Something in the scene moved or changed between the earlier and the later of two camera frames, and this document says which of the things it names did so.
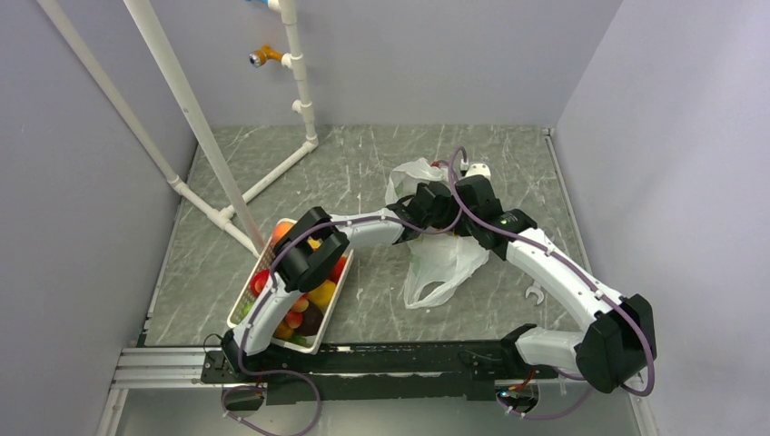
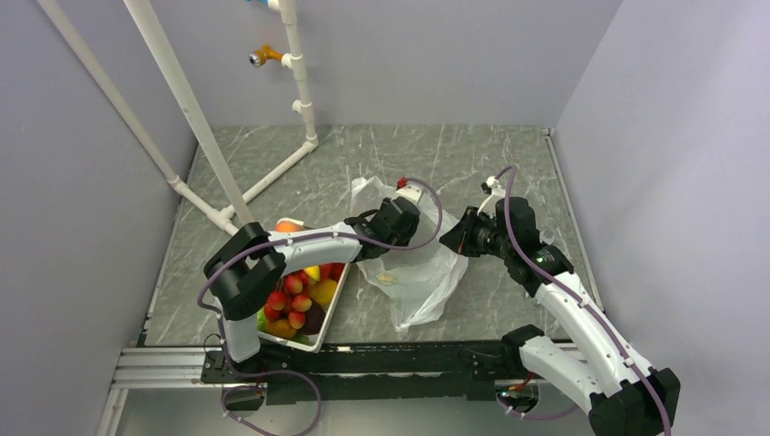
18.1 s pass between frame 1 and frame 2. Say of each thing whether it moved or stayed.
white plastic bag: moved
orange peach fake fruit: stayed
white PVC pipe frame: stayed
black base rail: stayed
